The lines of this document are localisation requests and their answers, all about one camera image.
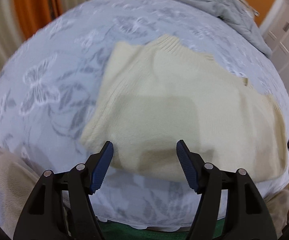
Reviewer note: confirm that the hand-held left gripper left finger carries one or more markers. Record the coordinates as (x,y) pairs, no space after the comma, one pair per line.
(102,167)

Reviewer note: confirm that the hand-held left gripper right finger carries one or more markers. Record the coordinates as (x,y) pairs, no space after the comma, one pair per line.
(188,170)

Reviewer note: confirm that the cream knit cardigan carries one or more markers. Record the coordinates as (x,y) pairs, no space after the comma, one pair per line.
(172,92)

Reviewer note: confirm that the person's green sweater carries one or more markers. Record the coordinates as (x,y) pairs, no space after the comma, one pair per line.
(139,233)

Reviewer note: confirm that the person's left leg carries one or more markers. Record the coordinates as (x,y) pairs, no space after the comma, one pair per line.
(4,180)

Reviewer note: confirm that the white wardrobe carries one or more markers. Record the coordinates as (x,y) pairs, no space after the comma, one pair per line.
(287,42)

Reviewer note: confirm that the bed with butterfly sheet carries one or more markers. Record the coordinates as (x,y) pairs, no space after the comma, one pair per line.
(47,55)

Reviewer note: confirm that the grey duvet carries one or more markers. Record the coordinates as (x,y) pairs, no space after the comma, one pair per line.
(222,5)

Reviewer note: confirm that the orange curtain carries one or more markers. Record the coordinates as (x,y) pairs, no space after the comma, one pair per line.
(34,2)

